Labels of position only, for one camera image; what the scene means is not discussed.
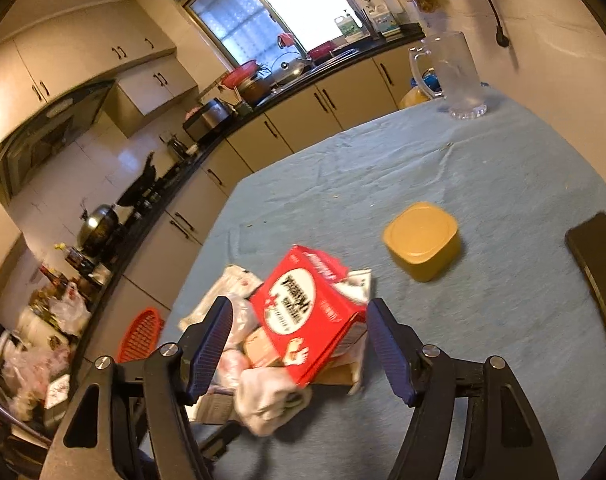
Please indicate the blue plastic bag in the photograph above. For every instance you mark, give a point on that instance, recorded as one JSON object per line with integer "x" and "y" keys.
{"x": 431, "y": 82}

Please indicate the red plastic basin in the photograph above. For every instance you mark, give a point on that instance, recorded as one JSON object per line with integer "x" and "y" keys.
{"x": 240, "y": 71}

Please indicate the green and white box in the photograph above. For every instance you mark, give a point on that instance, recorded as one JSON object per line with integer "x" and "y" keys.
{"x": 385, "y": 21}

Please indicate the cream lower cabinets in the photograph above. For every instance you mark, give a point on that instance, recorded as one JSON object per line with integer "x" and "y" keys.
{"x": 283, "y": 120}

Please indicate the white plastic wrapper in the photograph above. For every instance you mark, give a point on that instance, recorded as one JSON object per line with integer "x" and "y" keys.
{"x": 228, "y": 285}

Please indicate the yellow bag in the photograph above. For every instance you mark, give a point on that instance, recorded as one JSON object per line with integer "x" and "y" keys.
{"x": 415, "y": 97}

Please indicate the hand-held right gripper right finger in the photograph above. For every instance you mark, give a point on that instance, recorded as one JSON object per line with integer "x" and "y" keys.
{"x": 388, "y": 350}

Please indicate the clear glass pitcher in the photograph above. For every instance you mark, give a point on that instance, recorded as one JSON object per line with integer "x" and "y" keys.
{"x": 458, "y": 75}

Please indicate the red plastic basket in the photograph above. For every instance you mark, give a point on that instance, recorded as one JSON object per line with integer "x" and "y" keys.
{"x": 143, "y": 332}

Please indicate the blue tablecloth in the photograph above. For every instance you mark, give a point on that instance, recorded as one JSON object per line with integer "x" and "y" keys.
{"x": 483, "y": 185}

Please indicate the red cardboard box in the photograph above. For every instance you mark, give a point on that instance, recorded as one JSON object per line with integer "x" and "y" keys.
{"x": 303, "y": 310}

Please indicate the dark wooden chair back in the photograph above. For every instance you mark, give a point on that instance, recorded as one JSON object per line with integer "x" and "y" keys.
{"x": 598, "y": 250}

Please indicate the maroon basin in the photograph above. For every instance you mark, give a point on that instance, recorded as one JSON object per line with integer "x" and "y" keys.
{"x": 323, "y": 50}

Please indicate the steel pot with lid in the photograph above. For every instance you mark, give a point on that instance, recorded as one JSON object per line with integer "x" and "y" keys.
{"x": 100, "y": 227}

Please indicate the black range hood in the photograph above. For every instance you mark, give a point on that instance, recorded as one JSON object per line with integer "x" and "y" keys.
{"x": 48, "y": 130}

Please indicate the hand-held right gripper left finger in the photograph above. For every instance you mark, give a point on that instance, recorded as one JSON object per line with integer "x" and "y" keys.
{"x": 210, "y": 345}

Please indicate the brown cardboard piece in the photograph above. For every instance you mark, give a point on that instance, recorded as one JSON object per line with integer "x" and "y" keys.
{"x": 340, "y": 372}

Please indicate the kitchen window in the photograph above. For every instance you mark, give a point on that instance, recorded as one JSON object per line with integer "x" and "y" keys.
{"x": 263, "y": 5}

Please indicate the brown cooking pot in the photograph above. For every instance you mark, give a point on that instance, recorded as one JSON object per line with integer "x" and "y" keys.
{"x": 257, "y": 90}

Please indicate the metal knife rack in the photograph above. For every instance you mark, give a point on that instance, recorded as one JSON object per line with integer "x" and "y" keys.
{"x": 175, "y": 146}

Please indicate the black kitchen countertop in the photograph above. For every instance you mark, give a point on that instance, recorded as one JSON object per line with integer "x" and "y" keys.
{"x": 278, "y": 95}

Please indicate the cream upper cabinets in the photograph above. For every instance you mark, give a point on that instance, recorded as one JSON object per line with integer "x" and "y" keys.
{"x": 83, "y": 55}

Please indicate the glass pot lid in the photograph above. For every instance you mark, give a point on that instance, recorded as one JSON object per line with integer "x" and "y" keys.
{"x": 290, "y": 65}

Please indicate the pink patterned plastic bag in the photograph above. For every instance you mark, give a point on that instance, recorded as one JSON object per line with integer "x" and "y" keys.
{"x": 33, "y": 375}

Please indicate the black wok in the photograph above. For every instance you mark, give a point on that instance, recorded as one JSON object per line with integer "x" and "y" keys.
{"x": 140, "y": 182}

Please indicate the silver rice cooker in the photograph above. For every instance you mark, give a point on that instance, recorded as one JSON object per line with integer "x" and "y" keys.
{"x": 208, "y": 117}

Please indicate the white crumpled cloth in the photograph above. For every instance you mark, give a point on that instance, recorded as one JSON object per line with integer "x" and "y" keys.
{"x": 265, "y": 400}

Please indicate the cream cabinets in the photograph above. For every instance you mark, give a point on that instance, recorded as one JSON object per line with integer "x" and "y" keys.
{"x": 283, "y": 120}
{"x": 83, "y": 55}

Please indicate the yellow plastic lidded container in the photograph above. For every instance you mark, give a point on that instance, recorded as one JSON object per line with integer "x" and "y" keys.
{"x": 423, "y": 245}

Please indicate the white plastic bag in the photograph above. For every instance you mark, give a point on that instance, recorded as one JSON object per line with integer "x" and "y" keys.
{"x": 68, "y": 310}

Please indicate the cooking oil bottle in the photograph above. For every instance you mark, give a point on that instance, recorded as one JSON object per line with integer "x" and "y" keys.
{"x": 65, "y": 255}

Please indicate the green detergent bottle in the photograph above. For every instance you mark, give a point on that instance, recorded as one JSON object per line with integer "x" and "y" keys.
{"x": 348, "y": 27}

